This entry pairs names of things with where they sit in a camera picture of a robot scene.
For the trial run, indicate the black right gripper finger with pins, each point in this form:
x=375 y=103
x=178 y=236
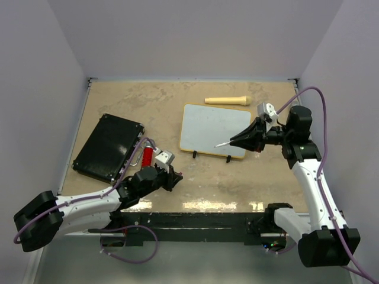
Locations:
x=247 y=130
x=246 y=142

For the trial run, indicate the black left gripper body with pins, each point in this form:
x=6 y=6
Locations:
x=163 y=176

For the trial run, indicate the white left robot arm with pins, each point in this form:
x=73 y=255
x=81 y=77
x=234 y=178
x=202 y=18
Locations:
x=48 y=216

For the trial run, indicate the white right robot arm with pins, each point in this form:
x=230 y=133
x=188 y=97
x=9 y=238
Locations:
x=326 y=240

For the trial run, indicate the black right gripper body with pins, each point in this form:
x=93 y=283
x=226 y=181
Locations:
x=272 y=135

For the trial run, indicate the cream toy microphone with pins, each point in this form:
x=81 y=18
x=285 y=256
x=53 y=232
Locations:
x=242 y=100

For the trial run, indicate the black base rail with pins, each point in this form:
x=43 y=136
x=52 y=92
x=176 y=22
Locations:
x=247 y=228

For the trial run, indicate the pink and white marker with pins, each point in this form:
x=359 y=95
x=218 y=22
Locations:
x=222 y=144

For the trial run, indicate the black hard case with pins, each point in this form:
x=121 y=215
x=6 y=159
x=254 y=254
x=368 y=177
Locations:
x=107 y=149

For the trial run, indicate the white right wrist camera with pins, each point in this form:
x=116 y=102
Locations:
x=267 y=112

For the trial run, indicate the yellow framed whiteboard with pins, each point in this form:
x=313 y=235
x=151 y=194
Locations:
x=204 y=127

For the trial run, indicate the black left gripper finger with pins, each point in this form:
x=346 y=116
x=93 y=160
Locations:
x=175 y=177
x=170 y=182

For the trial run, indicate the red toy microphone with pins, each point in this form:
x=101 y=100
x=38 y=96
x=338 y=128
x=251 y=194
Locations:
x=148 y=150

